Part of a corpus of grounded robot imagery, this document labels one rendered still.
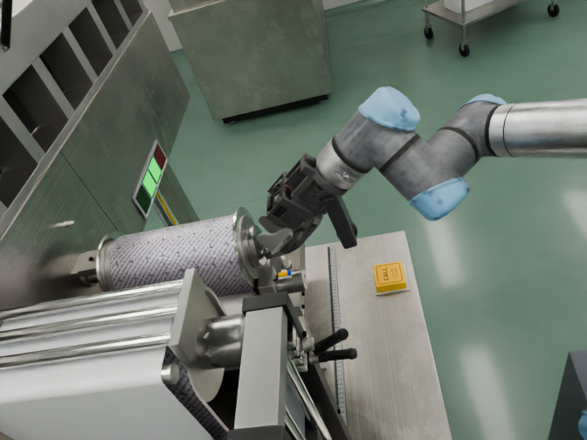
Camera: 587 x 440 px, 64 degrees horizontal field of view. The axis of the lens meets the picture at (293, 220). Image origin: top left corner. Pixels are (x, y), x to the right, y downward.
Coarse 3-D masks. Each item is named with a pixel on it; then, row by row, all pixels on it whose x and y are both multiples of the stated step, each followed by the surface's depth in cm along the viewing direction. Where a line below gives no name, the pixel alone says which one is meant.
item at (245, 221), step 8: (240, 224) 81; (248, 224) 85; (240, 232) 80; (240, 240) 79; (240, 248) 79; (104, 264) 84; (248, 264) 81; (248, 272) 81; (256, 272) 84; (112, 280) 84; (112, 288) 84
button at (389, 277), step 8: (384, 264) 116; (392, 264) 115; (400, 264) 115; (376, 272) 115; (384, 272) 114; (392, 272) 113; (400, 272) 113; (376, 280) 113; (384, 280) 112; (392, 280) 112; (400, 280) 111; (376, 288) 112; (384, 288) 112; (392, 288) 112; (400, 288) 112
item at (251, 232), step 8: (256, 224) 85; (248, 232) 82; (256, 232) 83; (248, 240) 81; (256, 240) 82; (248, 248) 81; (256, 248) 81; (248, 256) 81; (256, 256) 81; (264, 256) 85; (256, 264) 82; (264, 264) 84
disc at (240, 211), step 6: (240, 210) 83; (246, 210) 87; (234, 216) 80; (240, 216) 83; (234, 222) 79; (234, 228) 78; (234, 234) 78; (234, 240) 78; (234, 246) 77; (240, 252) 79; (240, 258) 78; (240, 264) 78; (240, 270) 78; (246, 276) 80; (246, 282) 80; (252, 282) 82; (258, 282) 86
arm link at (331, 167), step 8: (328, 144) 70; (320, 152) 72; (328, 152) 69; (320, 160) 71; (328, 160) 69; (336, 160) 68; (320, 168) 70; (328, 168) 69; (336, 168) 69; (344, 168) 69; (352, 168) 75; (328, 176) 70; (336, 176) 69; (344, 176) 68; (352, 176) 70; (360, 176) 70; (336, 184) 70; (344, 184) 70; (352, 184) 71
